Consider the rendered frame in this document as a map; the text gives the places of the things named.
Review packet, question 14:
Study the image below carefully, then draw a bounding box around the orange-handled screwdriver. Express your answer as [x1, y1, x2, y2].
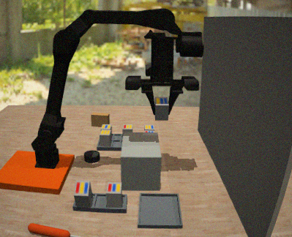
[28, 223, 81, 237]

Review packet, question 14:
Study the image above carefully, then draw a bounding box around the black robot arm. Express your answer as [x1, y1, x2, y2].
[31, 8, 204, 169]

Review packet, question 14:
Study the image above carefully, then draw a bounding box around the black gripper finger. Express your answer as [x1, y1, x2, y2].
[168, 86, 183, 115]
[141, 88, 155, 115]

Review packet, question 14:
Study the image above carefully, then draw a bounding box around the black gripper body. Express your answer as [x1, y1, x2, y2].
[125, 56, 199, 91]

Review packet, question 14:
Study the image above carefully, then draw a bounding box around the black short cylinder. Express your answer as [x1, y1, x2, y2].
[84, 151, 100, 163]

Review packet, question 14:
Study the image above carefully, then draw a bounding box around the grey flat panel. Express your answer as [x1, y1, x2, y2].
[198, 16, 292, 237]

